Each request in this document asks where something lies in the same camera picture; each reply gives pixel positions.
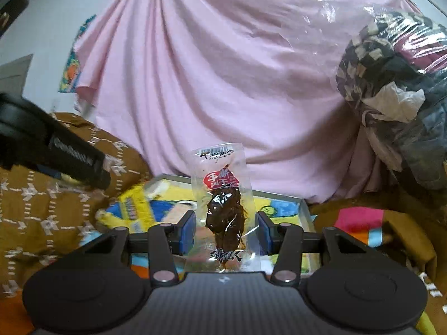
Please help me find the dark wall object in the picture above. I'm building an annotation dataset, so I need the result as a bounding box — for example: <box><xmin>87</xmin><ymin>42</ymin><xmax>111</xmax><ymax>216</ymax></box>
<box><xmin>0</xmin><ymin>0</ymin><xmax>28</xmax><ymax>37</ymax></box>

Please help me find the yellow snack packet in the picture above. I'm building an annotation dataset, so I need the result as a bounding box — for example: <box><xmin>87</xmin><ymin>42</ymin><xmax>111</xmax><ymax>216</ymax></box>
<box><xmin>120</xmin><ymin>185</ymin><xmax>158</xmax><ymax>233</ymax></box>

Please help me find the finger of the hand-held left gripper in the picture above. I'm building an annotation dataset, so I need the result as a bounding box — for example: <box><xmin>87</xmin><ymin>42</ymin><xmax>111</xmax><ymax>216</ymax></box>
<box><xmin>37</xmin><ymin>126</ymin><xmax>111</xmax><ymax>190</ymax></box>

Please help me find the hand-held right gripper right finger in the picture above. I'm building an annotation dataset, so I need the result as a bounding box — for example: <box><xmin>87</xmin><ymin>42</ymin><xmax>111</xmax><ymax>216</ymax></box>
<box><xmin>256</xmin><ymin>211</ymin><xmax>367</xmax><ymax>285</ymax></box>

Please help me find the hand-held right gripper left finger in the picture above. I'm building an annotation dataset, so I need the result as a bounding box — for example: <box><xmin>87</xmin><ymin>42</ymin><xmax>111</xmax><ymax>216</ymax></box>
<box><xmin>82</xmin><ymin>211</ymin><xmax>196</xmax><ymax>285</ymax></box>

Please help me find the brown patterned quilt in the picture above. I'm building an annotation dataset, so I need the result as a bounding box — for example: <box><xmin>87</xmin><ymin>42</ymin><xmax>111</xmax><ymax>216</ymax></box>
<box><xmin>0</xmin><ymin>112</ymin><xmax>152</xmax><ymax>297</ymax></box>

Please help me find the pink bed sheet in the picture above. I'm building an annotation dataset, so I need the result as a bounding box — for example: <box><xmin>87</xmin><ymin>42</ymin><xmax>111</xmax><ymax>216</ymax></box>
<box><xmin>75</xmin><ymin>0</ymin><xmax>420</xmax><ymax>205</ymax></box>

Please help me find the colourful printed blanket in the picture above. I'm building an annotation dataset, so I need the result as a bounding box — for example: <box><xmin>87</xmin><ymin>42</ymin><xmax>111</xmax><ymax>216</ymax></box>
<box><xmin>0</xmin><ymin>202</ymin><xmax>447</xmax><ymax>335</ymax></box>

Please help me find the dark jerky packet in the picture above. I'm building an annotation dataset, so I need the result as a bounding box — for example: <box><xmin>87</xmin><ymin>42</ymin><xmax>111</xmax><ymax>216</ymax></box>
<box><xmin>190</xmin><ymin>142</ymin><xmax>262</xmax><ymax>273</ymax></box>

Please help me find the grey cardboard box tray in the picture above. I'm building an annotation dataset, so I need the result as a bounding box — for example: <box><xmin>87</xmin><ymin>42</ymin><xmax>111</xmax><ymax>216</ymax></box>
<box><xmin>96</xmin><ymin>174</ymin><xmax>320</xmax><ymax>276</ymax></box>

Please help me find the clear bag of clothes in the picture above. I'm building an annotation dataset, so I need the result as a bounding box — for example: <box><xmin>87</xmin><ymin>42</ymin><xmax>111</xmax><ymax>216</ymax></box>
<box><xmin>311</xmin><ymin>0</ymin><xmax>447</xmax><ymax>191</ymax></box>

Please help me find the grey door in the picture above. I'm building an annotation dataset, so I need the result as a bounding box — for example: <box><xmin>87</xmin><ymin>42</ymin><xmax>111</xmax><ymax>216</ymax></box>
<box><xmin>0</xmin><ymin>54</ymin><xmax>34</xmax><ymax>95</ymax></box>

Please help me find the cartoon wall poster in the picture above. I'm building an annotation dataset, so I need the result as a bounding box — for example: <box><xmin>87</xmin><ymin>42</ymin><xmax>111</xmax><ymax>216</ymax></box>
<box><xmin>58</xmin><ymin>16</ymin><xmax>96</xmax><ymax>93</ymax></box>

